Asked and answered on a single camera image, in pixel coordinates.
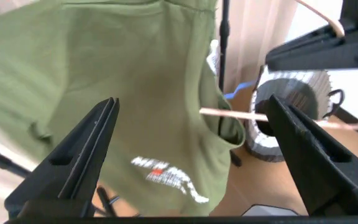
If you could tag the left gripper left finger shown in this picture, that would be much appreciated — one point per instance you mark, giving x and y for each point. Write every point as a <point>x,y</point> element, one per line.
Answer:
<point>73,168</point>

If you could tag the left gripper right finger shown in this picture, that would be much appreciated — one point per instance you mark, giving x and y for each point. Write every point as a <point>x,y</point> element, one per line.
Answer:
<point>331,174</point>

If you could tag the pink clothes hanger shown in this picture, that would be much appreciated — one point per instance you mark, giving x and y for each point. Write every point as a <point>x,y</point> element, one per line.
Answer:
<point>235,114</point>

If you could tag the green garment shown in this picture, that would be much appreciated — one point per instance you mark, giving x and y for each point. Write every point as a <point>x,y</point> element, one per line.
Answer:
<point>120,62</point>

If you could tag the white laundry basket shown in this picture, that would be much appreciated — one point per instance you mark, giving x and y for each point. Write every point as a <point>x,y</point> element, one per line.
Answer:
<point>291,90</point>

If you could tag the black clothes rack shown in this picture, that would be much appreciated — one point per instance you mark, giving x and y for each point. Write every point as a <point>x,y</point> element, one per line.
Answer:
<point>224,31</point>

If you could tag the beige curtain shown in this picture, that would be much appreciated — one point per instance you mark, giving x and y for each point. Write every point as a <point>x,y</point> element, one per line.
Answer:
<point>259,37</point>

